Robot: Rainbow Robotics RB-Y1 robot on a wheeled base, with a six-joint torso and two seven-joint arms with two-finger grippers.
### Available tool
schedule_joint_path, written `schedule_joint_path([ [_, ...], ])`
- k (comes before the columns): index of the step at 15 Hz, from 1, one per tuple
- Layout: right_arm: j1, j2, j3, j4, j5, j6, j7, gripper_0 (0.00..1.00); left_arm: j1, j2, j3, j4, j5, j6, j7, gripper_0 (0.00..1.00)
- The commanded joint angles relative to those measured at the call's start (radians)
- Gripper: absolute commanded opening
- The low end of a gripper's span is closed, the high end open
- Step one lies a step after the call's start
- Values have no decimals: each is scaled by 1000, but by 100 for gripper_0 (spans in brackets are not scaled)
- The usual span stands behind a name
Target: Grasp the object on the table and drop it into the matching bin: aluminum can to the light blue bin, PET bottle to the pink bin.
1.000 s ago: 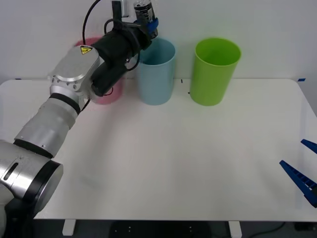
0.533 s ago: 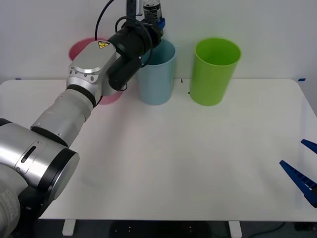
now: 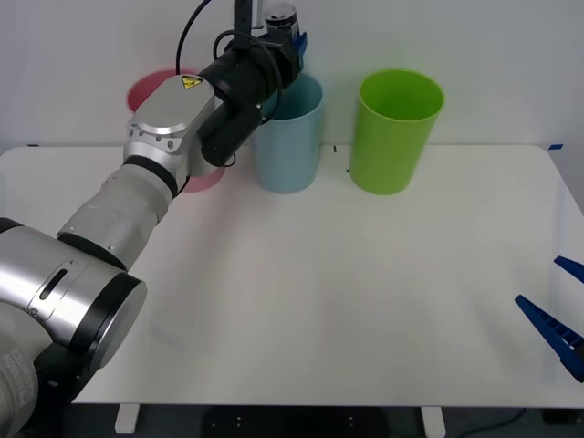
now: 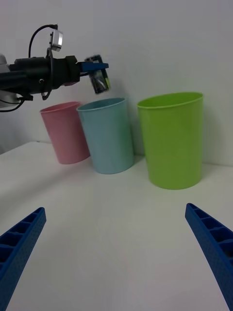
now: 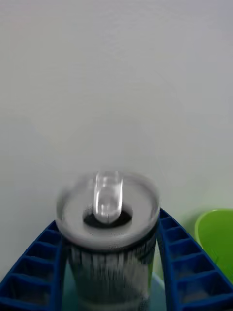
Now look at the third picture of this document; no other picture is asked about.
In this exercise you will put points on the green plastic bin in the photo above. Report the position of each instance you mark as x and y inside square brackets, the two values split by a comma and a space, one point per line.
[388, 155]

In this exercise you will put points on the pink plastic bin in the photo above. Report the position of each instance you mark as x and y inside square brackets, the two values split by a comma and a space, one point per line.
[140, 89]

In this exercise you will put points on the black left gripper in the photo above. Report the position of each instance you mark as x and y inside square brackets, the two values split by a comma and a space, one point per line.
[287, 59]

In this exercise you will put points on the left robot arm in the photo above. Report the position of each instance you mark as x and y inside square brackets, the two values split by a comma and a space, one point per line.
[105, 219]

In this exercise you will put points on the pale blue plastic bin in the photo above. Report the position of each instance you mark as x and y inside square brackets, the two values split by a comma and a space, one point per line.
[292, 150]

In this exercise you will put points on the white table leg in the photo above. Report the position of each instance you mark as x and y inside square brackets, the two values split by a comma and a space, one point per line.
[126, 420]
[432, 420]

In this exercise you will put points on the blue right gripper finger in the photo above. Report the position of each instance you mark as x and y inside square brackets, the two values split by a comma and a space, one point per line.
[554, 330]
[572, 268]

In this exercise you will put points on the black and silver drink can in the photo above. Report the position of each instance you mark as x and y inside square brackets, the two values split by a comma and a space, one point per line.
[280, 16]

